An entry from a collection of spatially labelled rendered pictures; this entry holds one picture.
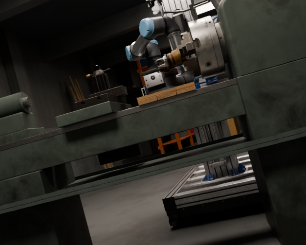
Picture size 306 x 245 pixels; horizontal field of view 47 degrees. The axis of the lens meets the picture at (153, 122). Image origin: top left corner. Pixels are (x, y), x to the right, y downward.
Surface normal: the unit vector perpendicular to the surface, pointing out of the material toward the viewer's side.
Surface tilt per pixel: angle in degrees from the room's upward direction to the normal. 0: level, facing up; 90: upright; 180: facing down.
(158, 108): 90
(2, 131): 90
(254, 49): 90
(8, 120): 90
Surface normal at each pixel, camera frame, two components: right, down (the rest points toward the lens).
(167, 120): -0.14, 0.02
